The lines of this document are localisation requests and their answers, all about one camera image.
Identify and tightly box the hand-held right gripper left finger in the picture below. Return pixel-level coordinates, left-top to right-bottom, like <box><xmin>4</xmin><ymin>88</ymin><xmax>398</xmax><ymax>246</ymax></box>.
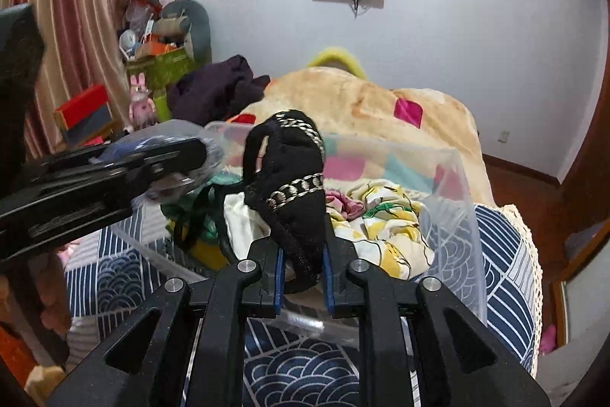
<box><xmin>48</xmin><ymin>238</ymin><xmax>287</xmax><ymax>407</ymax></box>

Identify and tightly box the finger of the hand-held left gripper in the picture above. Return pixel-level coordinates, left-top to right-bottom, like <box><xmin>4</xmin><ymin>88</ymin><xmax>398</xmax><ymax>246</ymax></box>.
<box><xmin>0</xmin><ymin>178</ymin><xmax>153</xmax><ymax>261</ymax></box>
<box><xmin>29</xmin><ymin>137</ymin><xmax>209</xmax><ymax>198</ymax></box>

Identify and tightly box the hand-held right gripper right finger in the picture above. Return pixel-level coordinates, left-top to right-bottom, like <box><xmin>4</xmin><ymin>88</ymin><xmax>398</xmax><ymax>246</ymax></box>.
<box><xmin>323</xmin><ymin>240</ymin><xmax>550</xmax><ymax>407</ymax></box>

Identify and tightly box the clear plastic bag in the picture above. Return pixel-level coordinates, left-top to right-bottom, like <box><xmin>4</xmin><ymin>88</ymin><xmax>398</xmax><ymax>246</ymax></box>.
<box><xmin>102</xmin><ymin>119</ymin><xmax>226</xmax><ymax>204</ymax></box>

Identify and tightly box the black underwear with chain print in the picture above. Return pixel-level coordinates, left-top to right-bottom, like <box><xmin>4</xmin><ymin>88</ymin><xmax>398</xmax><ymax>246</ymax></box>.
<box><xmin>241</xmin><ymin>108</ymin><xmax>330</xmax><ymax>296</ymax></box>

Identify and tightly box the clear plastic storage box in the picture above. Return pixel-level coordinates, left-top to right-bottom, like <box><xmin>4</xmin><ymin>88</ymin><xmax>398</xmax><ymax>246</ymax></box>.
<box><xmin>112</xmin><ymin>121</ymin><xmax>490</xmax><ymax>349</ymax></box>

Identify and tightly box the person's left hand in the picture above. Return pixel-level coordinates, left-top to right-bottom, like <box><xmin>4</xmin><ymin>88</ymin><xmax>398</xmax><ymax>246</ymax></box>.
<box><xmin>38</xmin><ymin>252</ymin><xmax>73</xmax><ymax>336</ymax></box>

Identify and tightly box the pink rabbit plush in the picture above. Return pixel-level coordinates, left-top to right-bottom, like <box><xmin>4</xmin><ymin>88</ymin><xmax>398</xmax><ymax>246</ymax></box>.
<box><xmin>128</xmin><ymin>72</ymin><xmax>158</xmax><ymax>129</ymax></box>

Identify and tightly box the cream white cloth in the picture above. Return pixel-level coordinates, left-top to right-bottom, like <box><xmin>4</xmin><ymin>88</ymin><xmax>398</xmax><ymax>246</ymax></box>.
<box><xmin>224</xmin><ymin>192</ymin><xmax>278</xmax><ymax>265</ymax></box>

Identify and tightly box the red and grey box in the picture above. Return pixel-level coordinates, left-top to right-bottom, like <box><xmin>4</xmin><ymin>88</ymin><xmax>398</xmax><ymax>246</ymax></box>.
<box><xmin>53</xmin><ymin>83</ymin><xmax>116</xmax><ymax>148</ymax></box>

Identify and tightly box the white yellow floral cloth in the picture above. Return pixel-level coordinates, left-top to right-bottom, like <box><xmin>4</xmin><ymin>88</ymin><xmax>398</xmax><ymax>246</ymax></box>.
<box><xmin>329</xmin><ymin>179</ymin><xmax>435</xmax><ymax>280</ymax></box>

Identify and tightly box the pink cloth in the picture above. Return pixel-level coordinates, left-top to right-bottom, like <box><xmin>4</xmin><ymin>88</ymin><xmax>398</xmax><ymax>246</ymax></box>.
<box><xmin>326</xmin><ymin>191</ymin><xmax>366</xmax><ymax>222</ymax></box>

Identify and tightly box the green cloth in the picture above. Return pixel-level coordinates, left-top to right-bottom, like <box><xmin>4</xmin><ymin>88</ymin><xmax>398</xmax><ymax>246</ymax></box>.
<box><xmin>164</xmin><ymin>178</ymin><xmax>245</xmax><ymax>246</ymax></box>

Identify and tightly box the dark purple clothing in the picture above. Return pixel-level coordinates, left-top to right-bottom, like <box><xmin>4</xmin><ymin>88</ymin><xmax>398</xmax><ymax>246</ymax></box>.
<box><xmin>167</xmin><ymin>55</ymin><xmax>271</xmax><ymax>124</ymax></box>

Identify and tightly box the green cardboard box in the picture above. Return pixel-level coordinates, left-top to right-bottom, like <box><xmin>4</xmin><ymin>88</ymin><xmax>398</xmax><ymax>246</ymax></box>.
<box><xmin>126</xmin><ymin>47</ymin><xmax>201</xmax><ymax>101</ymax></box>

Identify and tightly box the blue wave pattern bedsheet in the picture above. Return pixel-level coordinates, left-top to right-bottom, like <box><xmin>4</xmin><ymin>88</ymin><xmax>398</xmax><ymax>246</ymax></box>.
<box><xmin>64</xmin><ymin>202</ymin><xmax>537</xmax><ymax>407</ymax></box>

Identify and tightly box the orange box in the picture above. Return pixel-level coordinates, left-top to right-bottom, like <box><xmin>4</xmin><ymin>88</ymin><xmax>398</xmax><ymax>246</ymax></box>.
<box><xmin>138</xmin><ymin>42</ymin><xmax>180</xmax><ymax>58</ymax></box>

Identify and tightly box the white round toy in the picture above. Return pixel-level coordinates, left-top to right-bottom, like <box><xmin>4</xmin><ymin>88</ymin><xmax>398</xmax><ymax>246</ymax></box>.
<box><xmin>119</xmin><ymin>29</ymin><xmax>139</xmax><ymax>55</ymax></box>

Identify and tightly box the grey-green plush cushion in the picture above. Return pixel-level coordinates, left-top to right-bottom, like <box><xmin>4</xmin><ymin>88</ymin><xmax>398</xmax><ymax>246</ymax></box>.
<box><xmin>161</xmin><ymin>0</ymin><xmax>213</xmax><ymax>65</ymax></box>

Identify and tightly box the tan plush toy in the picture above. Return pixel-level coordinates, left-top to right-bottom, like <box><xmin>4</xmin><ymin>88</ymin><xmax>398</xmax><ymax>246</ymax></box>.
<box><xmin>24</xmin><ymin>364</ymin><xmax>66</xmax><ymax>403</ymax></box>

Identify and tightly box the beige patchwork blanket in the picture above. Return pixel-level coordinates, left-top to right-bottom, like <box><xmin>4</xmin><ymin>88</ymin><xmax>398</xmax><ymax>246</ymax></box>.
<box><xmin>224</xmin><ymin>68</ymin><xmax>497</xmax><ymax>208</ymax></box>

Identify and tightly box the yellow-green pillow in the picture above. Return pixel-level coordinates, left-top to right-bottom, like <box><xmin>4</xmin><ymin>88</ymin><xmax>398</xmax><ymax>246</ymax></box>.
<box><xmin>307</xmin><ymin>47</ymin><xmax>368</xmax><ymax>80</ymax></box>

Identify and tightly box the pink object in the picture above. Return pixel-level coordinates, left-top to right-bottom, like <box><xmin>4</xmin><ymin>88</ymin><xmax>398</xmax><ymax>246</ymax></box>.
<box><xmin>538</xmin><ymin>324</ymin><xmax>559</xmax><ymax>356</ymax></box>

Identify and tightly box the wooden wardrobe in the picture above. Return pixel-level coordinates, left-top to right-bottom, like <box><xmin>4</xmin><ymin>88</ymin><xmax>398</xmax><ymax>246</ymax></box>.
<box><xmin>548</xmin><ymin>54</ymin><xmax>610</xmax><ymax>351</ymax></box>

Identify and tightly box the black strap garment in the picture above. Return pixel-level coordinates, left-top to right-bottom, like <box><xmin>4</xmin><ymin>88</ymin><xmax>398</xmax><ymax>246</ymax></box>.
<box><xmin>172</xmin><ymin>180</ymin><xmax>245</xmax><ymax>265</ymax></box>

